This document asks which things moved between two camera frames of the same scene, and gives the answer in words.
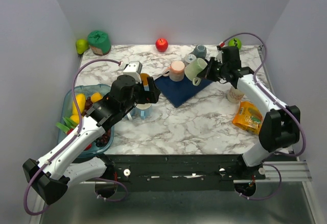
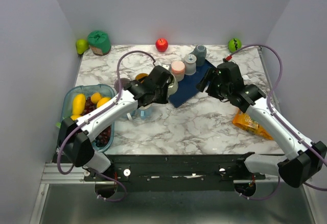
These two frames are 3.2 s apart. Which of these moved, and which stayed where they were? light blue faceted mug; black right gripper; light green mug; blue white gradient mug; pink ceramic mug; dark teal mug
Moved: black right gripper; light green mug
Stayed: light blue faceted mug; dark teal mug; pink ceramic mug; blue white gradient mug
